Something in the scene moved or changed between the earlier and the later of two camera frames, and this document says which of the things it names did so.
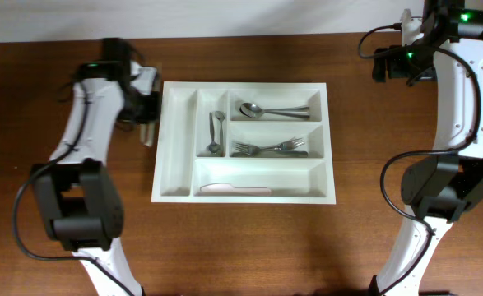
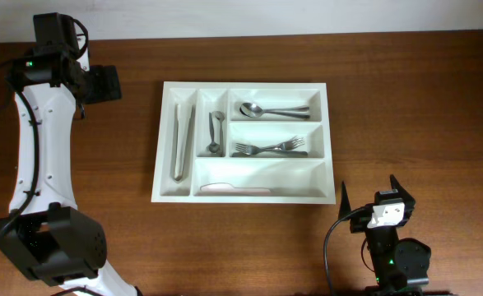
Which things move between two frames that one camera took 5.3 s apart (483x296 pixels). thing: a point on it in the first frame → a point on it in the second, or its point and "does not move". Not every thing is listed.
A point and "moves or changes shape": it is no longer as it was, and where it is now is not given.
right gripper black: x=397 y=70 → x=407 y=200
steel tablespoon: x=254 y=110 does not move
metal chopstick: x=142 y=135 → x=176 y=150
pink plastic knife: x=223 y=187 does not move
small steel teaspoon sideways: x=220 y=116 does not move
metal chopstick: x=151 y=131 → x=188 y=141
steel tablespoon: x=252 y=110 moves or changes shape
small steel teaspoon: x=212 y=148 does not move
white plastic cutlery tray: x=238 y=142 does not move
